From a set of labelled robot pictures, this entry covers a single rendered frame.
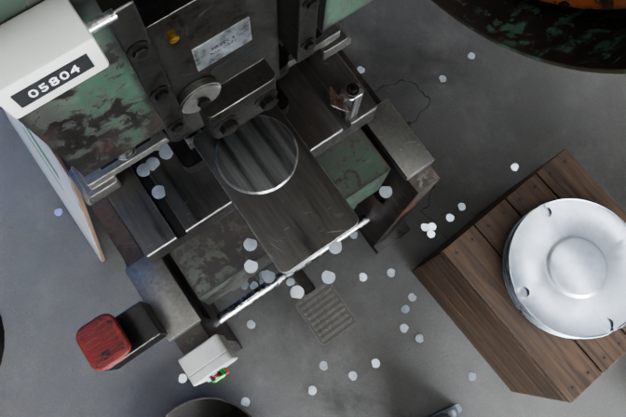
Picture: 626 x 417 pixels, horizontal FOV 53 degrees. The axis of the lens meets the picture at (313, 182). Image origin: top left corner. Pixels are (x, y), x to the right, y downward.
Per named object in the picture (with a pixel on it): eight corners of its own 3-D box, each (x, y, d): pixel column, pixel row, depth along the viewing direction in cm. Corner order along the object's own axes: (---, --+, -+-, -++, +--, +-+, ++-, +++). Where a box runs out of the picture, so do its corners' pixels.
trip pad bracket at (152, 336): (182, 335, 112) (160, 332, 94) (134, 368, 111) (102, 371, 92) (164, 307, 114) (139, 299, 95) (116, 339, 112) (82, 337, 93)
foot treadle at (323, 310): (355, 322, 154) (357, 321, 149) (321, 346, 153) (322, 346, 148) (224, 134, 165) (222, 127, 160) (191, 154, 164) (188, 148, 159)
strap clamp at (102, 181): (182, 148, 102) (170, 127, 92) (90, 206, 99) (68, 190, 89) (162, 119, 103) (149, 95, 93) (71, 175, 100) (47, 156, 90)
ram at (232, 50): (299, 100, 85) (306, -25, 57) (205, 160, 83) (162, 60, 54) (229, 5, 88) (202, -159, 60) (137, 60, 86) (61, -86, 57)
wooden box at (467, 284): (614, 299, 169) (695, 287, 136) (511, 392, 162) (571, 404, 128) (512, 185, 176) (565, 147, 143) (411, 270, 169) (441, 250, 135)
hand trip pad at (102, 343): (144, 350, 96) (133, 350, 88) (110, 373, 95) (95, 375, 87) (121, 311, 97) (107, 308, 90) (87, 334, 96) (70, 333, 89)
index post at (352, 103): (359, 113, 105) (366, 89, 96) (345, 122, 104) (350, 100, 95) (349, 100, 105) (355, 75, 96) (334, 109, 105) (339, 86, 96)
